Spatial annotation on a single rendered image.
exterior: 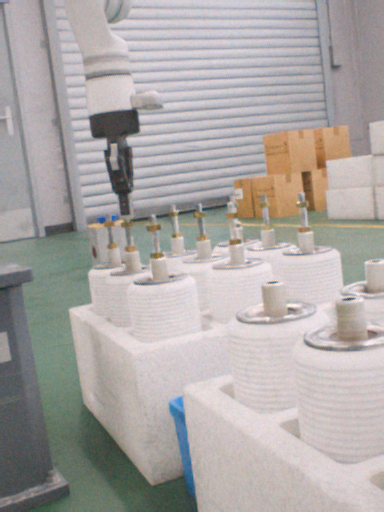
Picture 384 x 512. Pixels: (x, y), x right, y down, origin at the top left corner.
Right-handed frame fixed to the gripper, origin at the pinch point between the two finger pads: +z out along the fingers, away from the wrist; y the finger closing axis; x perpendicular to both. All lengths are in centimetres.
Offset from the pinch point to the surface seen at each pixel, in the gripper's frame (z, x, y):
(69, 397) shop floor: 35.6, -18.2, -18.5
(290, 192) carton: 22, 67, -370
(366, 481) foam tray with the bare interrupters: 17, 21, 60
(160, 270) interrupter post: 8.6, 5.2, 12.1
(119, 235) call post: 6.6, -5.5, -25.2
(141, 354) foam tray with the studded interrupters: 17.6, 2.3, 20.8
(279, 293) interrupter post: 7.6, 18.6, 40.8
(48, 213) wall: 21, -138, -485
